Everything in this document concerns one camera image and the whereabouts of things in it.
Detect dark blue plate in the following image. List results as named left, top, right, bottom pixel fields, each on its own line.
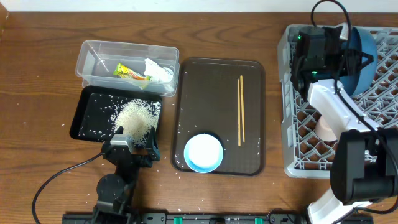
left=340, top=27, right=378, bottom=96

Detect pile of rice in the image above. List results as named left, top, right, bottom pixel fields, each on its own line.
left=110, top=99, right=162, bottom=147

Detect light blue bowl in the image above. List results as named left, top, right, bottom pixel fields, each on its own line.
left=183, top=134, right=224, bottom=174

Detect yellow green snack wrapper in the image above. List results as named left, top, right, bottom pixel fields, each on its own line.
left=113, top=63, right=151, bottom=90

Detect pink cup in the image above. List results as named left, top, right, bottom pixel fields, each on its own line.
left=315, top=116, right=337, bottom=142

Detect white napkin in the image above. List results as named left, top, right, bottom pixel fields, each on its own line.
left=144, top=58, right=174, bottom=92

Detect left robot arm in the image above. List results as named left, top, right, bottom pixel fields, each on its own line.
left=90, top=127, right=160, bottom=224

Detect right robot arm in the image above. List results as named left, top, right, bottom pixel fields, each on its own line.
left=290, top=25, right=397, bottom=223

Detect black plastic tray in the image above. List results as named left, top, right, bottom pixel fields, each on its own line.
left=70, top=86, right=162, bottom=142

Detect clear plastic bin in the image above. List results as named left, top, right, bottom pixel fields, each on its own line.
left=75, top=40, right=180, bottom=96

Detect dark brown serving tray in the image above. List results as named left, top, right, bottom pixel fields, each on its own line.
left=171, top=58, right=266, bottom=176

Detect right wooden chopstick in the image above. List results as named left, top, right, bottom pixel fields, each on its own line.
left=239, top=75, right=246, bottom=142

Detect wooden chopstick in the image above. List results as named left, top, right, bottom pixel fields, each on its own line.
left=239, top=75, right=246, bottom=142
left=237, top=79, right=241, bottom=146

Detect left wooden chopstick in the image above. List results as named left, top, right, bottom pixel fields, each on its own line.
left=237, top=79, right=241, bottom=146

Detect left black cable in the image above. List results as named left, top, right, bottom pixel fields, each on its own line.
left=31, top=152, right=105, bottom=224

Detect black cable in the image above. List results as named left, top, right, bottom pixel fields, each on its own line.
left=310, top=0, right=398, bottom=224
left=31, top=152, right=105, bottom=224

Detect right black cable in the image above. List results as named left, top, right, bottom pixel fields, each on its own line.
left=310, top=0, right=398, bottom=224

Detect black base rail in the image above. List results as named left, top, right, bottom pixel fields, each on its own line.
left=61, top=208, right=374, bottom=224

